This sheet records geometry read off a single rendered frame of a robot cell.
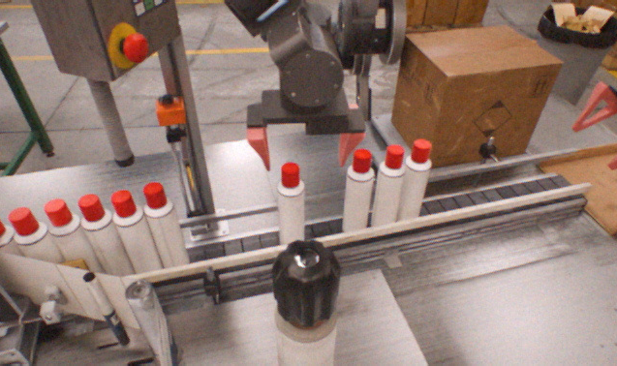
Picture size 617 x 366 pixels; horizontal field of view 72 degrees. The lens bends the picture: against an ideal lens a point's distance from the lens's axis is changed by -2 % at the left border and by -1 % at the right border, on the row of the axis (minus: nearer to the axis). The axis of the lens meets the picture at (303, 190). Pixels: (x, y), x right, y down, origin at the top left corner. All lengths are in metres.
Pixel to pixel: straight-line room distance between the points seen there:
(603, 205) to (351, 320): 0.74
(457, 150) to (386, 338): 0.57
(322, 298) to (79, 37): 0.45
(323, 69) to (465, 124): 0.77
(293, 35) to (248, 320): 0.55
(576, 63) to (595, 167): 1.75
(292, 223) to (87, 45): 0.45
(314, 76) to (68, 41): 0.37
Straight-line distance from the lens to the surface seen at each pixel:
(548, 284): 1.03
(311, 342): 0.57
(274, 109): 0.51
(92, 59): 0.65
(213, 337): 0.80
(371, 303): 0.82
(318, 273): 0.48
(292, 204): 0.79
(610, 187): 1.35
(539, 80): 1.19
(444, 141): 1.13
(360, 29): 1.14
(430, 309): 0.90
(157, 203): 0.76
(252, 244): 0.91
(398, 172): 0.83
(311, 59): 0.39
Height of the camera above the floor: 1.56
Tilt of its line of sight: 42 degrees down
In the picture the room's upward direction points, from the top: straight up
